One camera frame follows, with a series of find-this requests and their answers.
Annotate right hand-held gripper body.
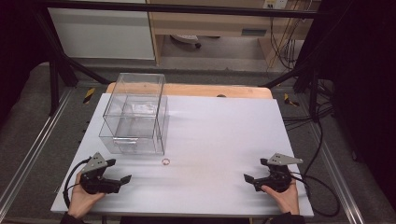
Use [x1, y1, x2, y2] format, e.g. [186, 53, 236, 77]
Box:
[253, 152, 304, 193]

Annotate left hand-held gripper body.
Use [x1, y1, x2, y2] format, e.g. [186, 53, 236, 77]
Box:
[78, 151, 124, 195]

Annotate clear acrylic drawer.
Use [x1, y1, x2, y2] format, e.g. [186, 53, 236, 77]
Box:
[98, 94, 171, 156]

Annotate clear acrylic drawer case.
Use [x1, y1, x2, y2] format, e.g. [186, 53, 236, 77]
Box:
[102, 72, 169, 140]

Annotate person's left hand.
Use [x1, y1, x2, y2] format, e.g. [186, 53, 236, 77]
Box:
[67, 170, 106, 220]

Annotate person's right hand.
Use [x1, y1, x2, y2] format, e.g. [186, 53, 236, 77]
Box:
[261, 178, 301, 216]

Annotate white table board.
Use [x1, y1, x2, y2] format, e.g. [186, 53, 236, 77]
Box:
[49, 92, 315, 218]

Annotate yellow black tape strip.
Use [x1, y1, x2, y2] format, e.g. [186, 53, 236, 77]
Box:
[283, 92, 301, 107]
[82, 87, 96, 105]

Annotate wooden table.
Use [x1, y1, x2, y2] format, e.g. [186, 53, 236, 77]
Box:
[106, 81, 275, 100]

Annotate white cabinet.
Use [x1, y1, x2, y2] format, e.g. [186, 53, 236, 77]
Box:
[48, 7, 156, 61]

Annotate dark curtain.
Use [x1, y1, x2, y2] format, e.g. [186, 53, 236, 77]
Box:
[0, 0, 52, 129]
[295, 0, 396, 216]

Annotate office chair base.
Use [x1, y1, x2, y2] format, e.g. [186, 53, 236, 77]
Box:
[170, 34, 203, 49]

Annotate light wooden desk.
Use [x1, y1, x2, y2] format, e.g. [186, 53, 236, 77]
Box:
[145, 0, 322, 67]

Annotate white power strip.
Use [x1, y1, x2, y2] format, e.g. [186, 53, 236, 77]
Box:
[262, 0, 290, 10]

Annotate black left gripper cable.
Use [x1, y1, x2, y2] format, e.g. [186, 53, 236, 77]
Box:
[62, 157, 92, 209]

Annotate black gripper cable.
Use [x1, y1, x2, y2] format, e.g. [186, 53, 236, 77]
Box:
[62, 157, 92, 209]
[290, 119, 341, 218]

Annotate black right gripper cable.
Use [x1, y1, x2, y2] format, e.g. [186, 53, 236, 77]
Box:
[290, 119, 341, 218]

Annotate aluminium rail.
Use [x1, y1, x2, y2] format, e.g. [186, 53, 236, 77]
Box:
[0, 88, 75, 213]
[309, 123, 366, 224]

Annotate black floor cables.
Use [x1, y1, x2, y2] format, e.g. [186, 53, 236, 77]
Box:
[281, 78, 335, 131]

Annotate hanging cable bundle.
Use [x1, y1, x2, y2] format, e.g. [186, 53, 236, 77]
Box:
[269, 12, 307, 72]

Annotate black metal frame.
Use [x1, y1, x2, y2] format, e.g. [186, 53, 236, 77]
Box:
[30, 0, 323, 123]

